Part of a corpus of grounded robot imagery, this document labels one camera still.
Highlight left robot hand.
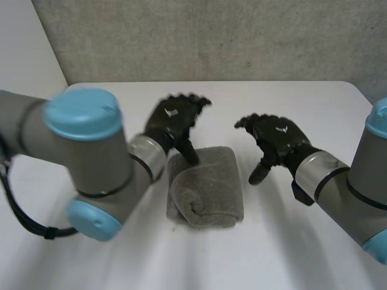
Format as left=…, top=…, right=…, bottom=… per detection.
left=143, top=94, right=213, bottom=166

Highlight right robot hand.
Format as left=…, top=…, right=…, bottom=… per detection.
left=234, top=113, right=313, bottom=185

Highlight grey towel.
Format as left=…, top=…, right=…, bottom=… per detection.
left=166, top=146, right=245, bottom=228

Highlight black cable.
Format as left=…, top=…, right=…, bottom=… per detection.
left=0, top=156, right=79, bottom=240

